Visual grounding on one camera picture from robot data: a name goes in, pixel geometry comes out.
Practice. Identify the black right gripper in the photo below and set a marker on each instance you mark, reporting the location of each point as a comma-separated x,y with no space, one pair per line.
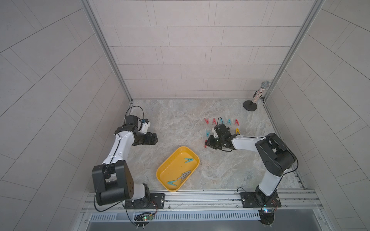
210,142

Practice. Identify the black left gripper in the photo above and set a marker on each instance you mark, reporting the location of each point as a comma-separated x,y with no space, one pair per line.
147,140

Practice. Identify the teal clothespin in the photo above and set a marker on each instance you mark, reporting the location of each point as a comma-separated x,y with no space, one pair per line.
187,160

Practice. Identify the yellow plastic storage tray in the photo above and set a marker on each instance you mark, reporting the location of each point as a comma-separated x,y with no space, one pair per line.
173,167

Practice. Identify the grey clothespin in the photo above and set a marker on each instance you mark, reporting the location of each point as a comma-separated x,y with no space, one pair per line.
184,176

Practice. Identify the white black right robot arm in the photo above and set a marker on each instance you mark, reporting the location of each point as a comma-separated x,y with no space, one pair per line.
274,153

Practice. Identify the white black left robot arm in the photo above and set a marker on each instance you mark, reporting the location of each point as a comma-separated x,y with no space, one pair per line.
112,180

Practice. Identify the teal clothespin tray bottom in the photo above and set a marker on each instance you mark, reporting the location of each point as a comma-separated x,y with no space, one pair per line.
172,183

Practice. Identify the ventilation grille strip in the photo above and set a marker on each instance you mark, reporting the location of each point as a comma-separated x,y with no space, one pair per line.
163,216

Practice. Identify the left controller board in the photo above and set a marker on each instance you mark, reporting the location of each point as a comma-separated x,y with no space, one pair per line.
143,219

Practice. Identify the controller board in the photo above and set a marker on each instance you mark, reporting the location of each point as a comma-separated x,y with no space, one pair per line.
267,216
143,219

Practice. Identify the right controller board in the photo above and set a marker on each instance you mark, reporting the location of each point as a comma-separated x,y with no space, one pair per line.
267,216

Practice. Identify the left corner metal profile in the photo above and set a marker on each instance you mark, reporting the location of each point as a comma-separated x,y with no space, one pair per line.
102,41

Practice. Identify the corner metal profile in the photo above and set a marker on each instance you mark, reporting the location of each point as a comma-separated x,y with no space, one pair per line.
102,41
312,14

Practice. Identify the right corner metal profile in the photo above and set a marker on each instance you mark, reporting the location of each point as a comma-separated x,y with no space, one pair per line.
312,14

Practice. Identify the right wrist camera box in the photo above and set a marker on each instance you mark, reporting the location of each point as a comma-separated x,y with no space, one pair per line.
220,130

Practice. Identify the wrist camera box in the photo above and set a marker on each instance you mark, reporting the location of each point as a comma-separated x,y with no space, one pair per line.
220,130
131,120

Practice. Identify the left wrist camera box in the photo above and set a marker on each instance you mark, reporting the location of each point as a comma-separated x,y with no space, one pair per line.
131,120

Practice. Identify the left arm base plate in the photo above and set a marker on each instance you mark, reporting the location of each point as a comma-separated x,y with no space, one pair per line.
155,201

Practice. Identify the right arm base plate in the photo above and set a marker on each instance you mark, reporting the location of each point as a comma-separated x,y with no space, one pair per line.
249,200

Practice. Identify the aluminium front rail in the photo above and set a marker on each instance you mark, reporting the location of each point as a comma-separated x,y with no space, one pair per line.
214,200

